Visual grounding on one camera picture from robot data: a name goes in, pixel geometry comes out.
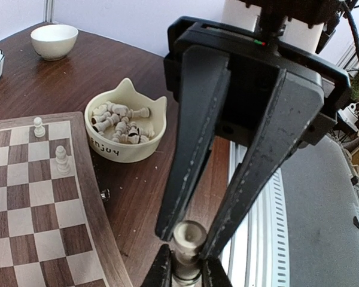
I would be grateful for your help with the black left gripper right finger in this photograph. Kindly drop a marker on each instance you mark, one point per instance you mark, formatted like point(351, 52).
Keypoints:
point(213, 274)

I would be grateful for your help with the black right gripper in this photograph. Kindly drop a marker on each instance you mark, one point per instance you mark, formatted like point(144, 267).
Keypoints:
point(230, 82)

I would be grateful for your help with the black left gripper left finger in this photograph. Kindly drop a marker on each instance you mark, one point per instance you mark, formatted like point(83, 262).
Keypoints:
point(159, 274)

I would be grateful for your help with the white pawn chess piece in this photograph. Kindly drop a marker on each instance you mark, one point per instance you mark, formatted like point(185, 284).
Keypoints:
point(39, 129)

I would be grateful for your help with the wooden chess board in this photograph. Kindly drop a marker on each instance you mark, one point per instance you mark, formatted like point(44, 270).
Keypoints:
point(54, 230)

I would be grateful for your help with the cream cat ear bowl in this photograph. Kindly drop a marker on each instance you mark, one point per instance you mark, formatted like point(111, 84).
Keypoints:
point(124, 125)

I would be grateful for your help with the plain white round bowl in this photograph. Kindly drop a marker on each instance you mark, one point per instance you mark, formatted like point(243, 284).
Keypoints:
point(54, 42)

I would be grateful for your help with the aluminium front rail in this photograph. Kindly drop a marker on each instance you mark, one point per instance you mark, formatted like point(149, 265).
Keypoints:
point(258, 253)

